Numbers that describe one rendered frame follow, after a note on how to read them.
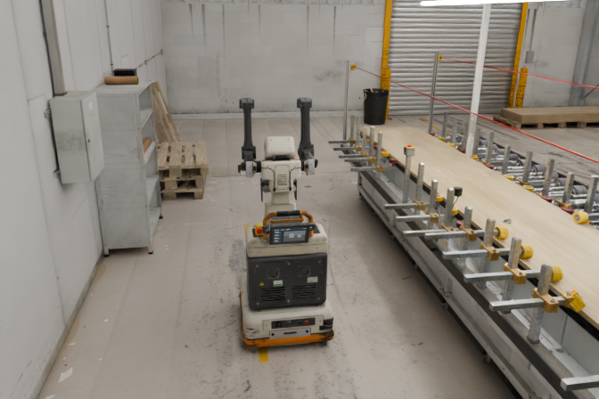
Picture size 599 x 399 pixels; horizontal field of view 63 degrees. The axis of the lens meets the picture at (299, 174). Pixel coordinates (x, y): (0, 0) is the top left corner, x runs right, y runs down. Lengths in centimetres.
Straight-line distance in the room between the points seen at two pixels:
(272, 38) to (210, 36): 130
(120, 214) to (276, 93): 672
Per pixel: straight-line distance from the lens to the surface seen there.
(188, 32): 1076
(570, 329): 286
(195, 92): 1087
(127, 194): 473
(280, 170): 338
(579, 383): 215
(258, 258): 324
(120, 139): 458
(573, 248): 335
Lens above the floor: 221
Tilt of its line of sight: 18 degrees down
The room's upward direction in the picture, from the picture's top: 1 degrees clockwise
